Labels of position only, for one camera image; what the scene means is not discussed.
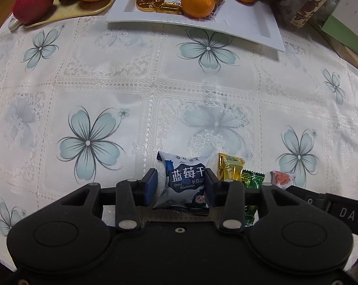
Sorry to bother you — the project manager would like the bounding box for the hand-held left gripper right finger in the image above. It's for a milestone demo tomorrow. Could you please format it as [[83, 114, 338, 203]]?
[[205, 169, 300, 232]]

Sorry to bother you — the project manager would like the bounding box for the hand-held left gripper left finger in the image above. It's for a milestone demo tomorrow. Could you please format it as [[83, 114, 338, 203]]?
[[60, 169, 158, 232]]

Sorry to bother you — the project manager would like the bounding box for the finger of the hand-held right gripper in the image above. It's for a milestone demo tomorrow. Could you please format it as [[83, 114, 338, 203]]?
[[286, 185, 327, 212]]

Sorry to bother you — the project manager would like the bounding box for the blue and white snack packet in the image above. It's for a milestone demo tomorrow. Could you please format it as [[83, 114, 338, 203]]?
[[153, 151, 210, 216]]

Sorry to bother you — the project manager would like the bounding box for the gold wrapped candy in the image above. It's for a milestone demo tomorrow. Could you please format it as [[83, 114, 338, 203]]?
[[217, 153, 245, 182]]

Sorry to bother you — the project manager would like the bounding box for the pink wrapped candy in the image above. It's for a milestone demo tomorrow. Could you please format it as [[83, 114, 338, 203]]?
[[271, 171, 296, 190]]

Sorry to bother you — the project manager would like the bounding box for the green wrapped candy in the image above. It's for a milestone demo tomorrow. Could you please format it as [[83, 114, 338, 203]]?
[[241, 169, 265, 228]]

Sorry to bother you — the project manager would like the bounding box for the white floral lace tablecloth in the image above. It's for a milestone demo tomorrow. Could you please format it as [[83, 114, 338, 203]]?
[[0, 12, 358, 263]]

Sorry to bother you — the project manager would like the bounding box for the white rectangular plate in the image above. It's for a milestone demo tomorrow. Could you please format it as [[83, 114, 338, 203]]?
[[105, 0, 286, 52]]

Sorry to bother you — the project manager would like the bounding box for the green and white box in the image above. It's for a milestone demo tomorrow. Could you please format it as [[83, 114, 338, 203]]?
[[308, 0, 358, 70]]

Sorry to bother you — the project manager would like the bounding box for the large tangerine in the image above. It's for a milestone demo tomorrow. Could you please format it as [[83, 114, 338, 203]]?
[[181, 0, 215, 18]]

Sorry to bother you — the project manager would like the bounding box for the yellow fruit tray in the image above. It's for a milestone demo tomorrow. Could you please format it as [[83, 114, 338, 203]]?
[[25, 0, 129, 29]]

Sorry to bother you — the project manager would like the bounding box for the brown printed snack bag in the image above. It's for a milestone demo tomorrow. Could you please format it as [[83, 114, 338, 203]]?
[[271, 0, 335, 30]]

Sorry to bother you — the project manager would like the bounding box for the small white plastic piece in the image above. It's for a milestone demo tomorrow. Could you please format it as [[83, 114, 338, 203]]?
[[7, 16, 23, 31]]

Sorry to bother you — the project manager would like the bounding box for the dark red apple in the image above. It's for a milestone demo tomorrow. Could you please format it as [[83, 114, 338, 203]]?
[[13, 0, 53, 25]]

